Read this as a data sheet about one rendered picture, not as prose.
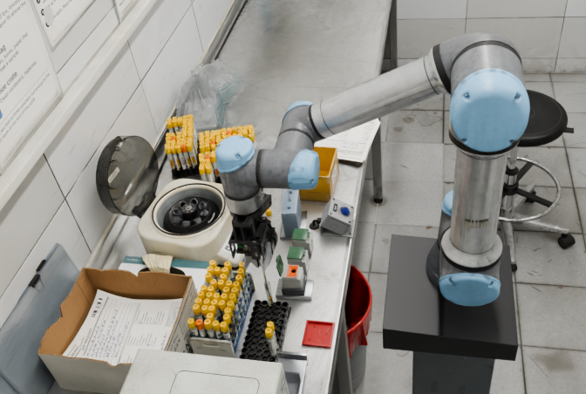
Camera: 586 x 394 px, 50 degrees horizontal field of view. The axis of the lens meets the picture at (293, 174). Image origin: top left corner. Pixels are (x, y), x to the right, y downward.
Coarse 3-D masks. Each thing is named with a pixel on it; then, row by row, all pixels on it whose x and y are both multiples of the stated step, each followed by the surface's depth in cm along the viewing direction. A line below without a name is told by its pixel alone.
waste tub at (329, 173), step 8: (320, 152) 186; (328, 152) 186; (336, 152) 183; (320, 160) 189; (328, 160) 188; (336, 160) 184; (320, 168) 191; (328, 168) 190; (336, 168) 185; (320, 176) 176; (328, 176) 175; (336, 176) 186; (320, 184) 178; (328, 184) 177; (336, 184) 187; (304, 192) 181; (312, 192) 180; (320, 192) 180; (328, 192) 179; (312, 200) 183; (320, 200) 182; (328, 200) 181
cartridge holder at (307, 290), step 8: (280, 280) 160; (304, 280) 157; (312, 280) 159; (280, 288) 158; (304, 288) 156; (312, 288) 157; (280, 296) 157; (288, 296) 156; (296, 296) 156; (304, 296) 156
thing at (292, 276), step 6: (288, 270) 154; (294, 270) 154; (300, 270) 155; (282, 276) 153; (288, 276) 153; (294, 276) 152; (300, 276) 153; (288, 282) 154; (294, 282) 154; (300, 282) 153; (288, 288) 155; (294, 288) 155; (300, 288) 155
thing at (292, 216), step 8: (296, 192) 172; (288, 200) 170; (296, 200) 169; (288, 208) 168; (296, 208) 168; (288, 216) 167; (296, 216) 167; (304, 216) 177; (288, 224) 169; (296, 224) 168; (304, 224) 175; (280, 232) 174; (288, 232) 171
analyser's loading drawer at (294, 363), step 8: (280, 352) 139; (288, 352) 139; (296, 352) 138; (280, 360) 140; (288, 360) 140; (296, 360) 139; (304, 360) 139; (288, 368) 138; (296, 368) 138; (304, 368) 138; (288, 376) 134; (296, 376) 134; (304, 376) 137; (288, 384) 135; (296, 384) 135; (296, 392) 132
